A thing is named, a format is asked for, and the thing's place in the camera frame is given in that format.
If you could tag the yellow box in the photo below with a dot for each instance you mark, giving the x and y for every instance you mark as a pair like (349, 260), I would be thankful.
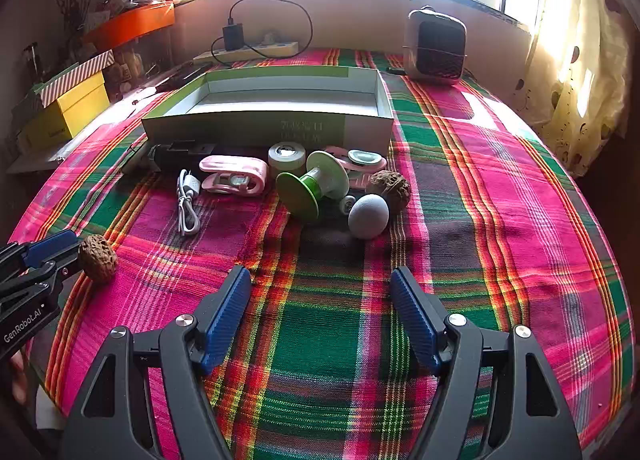
(75, 109)

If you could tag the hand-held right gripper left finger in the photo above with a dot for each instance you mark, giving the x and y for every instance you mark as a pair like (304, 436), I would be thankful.
(227, 320)

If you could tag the black charger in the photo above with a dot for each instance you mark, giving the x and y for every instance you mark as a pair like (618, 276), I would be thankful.
(233, 37)

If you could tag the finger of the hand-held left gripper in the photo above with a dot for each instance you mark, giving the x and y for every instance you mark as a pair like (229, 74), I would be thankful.
(40, 274)
(50, 245)

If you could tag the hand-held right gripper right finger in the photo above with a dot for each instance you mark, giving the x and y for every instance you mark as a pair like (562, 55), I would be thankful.
(415, 320)

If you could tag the cream dotted curtain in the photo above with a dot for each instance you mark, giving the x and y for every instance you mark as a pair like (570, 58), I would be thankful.
(570, 89)

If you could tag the striped box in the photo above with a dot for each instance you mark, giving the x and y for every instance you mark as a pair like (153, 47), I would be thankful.
(75, 74)

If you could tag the white ball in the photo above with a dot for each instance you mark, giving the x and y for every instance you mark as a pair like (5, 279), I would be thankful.
(369, 217)

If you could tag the orange box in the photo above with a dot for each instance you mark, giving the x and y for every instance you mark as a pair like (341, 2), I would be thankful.
(130, 24)

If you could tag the green and white cardboard box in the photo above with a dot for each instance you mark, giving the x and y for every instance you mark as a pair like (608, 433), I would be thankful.
(280, 99)

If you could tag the plaid blanket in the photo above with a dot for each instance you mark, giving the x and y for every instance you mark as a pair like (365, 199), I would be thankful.
(325, 340)

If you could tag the small beige plug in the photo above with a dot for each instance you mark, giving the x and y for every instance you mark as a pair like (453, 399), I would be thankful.
(270, 37)

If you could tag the white bottle cap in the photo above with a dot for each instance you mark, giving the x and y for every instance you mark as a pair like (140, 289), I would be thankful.
(286, 159)

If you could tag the green and white spool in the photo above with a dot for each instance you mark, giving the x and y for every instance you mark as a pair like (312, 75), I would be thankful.
(295, 197)

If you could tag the pitted brown walnut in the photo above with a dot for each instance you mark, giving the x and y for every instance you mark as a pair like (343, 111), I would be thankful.
(99, 260)

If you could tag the black flashlight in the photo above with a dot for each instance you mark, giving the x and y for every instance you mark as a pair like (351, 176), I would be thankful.
(175, 152)

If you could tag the wrinkled brown walnut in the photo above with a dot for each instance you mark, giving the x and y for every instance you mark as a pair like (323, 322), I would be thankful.
(390, 187)

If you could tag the black flat device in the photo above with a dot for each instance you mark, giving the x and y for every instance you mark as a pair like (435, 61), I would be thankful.
(175, 74)

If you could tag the beige space heater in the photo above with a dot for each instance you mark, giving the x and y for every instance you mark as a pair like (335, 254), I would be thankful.
(437, 47)

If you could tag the white power strip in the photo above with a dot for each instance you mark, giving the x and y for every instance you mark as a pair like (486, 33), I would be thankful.
(265, 50)

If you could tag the pink and green clip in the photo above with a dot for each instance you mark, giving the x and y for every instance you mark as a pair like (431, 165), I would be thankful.
(362, 158)

